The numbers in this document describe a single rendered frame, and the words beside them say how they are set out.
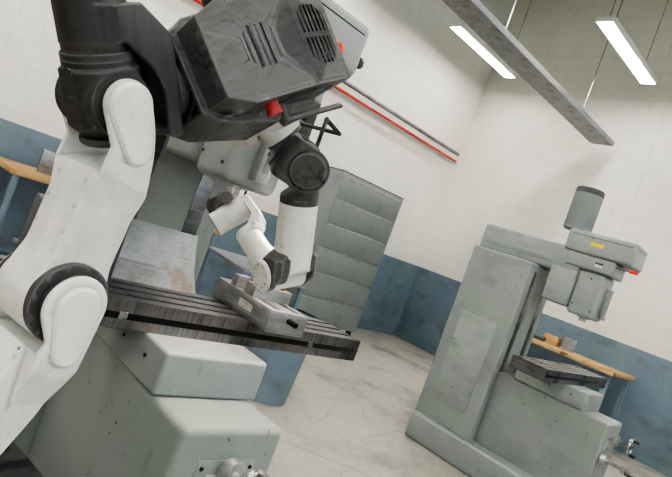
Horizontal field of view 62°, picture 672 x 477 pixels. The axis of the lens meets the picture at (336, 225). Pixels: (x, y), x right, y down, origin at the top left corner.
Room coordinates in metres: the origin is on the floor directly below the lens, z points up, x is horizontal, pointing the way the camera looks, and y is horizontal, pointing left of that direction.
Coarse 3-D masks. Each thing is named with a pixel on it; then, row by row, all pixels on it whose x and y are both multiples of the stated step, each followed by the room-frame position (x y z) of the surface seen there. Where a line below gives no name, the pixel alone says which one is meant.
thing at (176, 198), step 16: (160, 144) 1.93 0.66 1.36; (160, 160) 1.95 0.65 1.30; (176, 160) 1.99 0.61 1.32; (160, 176) 1.97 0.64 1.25; (176, 176) 2.01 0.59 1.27; (192, 176) 2.05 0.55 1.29; (208, 176) 2.08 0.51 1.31; (160, 192) 1.98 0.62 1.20; (176, 192) 2.02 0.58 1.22; (192, 192) 2.06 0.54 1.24; (208, 192) 2.10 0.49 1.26; (144, 208) 1.96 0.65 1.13; (160, 208) 2.00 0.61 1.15; (176, 208) 2.04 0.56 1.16; (192, 208) 2.07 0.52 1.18; (160, 224) 2.01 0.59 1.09; (176, 224) 2.05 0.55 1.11; (192, 224) 2.09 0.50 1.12; (208, 224) 2.14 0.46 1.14; (208, 240) 2.15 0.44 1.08; (32, 432) 1.89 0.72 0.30
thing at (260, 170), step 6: (264, 144) 1.64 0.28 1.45; (264, 150) 1.64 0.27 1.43; (258, 156) 1.65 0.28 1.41; (264, 156) 1.63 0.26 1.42; (258, 162) 1.64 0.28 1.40; (264, 162) 1.64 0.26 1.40; (252, 168) 1.65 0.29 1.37; (258, 168) 1.63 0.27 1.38; (264, 168) 1.64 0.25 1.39; (252, 174) 1.65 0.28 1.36; (258, 174) 1.63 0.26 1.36; (264, 174) 1.65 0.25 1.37; (252, 180) 1.65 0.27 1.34; (258, 180) 1.64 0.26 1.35; (264, 180) 1.65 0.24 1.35
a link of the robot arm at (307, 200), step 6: (312, 144) 1.27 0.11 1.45; (282, 192) 1.28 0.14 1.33; (288, 192) 1.27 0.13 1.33; (294, 192) 1.25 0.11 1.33; (300, 192) 1.24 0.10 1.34; (312, 192) 1.25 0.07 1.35; (318, 192) 1.27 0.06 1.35; (282, 198) 1.26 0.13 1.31; (288, 198) 1.25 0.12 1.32; (294, 198) 1.24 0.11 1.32; (300, 198) 1.24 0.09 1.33; (306, 198) 1.25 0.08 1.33; (312, 198) 1.25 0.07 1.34; (318, 198) 1.27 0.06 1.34; (288, 204) 1.25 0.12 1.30; (294, 204) 1.25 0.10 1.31; (300, 204) 1.24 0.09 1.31; (306, 204) 1.25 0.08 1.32; (312, 204) 1.26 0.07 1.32
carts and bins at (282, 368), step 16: (224, 256) 4.08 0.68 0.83; (240, 256) 4.46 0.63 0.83; (304, 288) 4.02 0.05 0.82; (256, 352) 3.86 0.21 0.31; (272, 352) 3.82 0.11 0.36; (288, 352) 3.83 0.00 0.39; (272, 368) 3.82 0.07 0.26; (288, 368) 3.86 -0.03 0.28; (272, 384) 3.84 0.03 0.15; (288, 384) 3.91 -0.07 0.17; (256, 400) 3.84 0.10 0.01; (272, 400) 3.86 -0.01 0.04
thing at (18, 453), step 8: (8, 448) 1.19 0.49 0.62; (16, 448) 1.21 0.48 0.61; (0, 456) 1.16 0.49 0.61; (8, 456) 1.17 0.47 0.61; (16, 456) 1.18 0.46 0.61; (24, 456) 1.19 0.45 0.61; (0, 464) 1.14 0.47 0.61; (8, 464) 1.16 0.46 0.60; (16, 464) 1.17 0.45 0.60; (24, 464) 1.19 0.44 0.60; (32, 464) 1.20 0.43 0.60; (0, 472) 1.15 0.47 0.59; (8, 472) 1.16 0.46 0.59; (16, 472) 1.17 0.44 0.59; (24, 472) 1.18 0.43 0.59; (32, 472) 1.18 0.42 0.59; (40, 472) 1.19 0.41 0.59
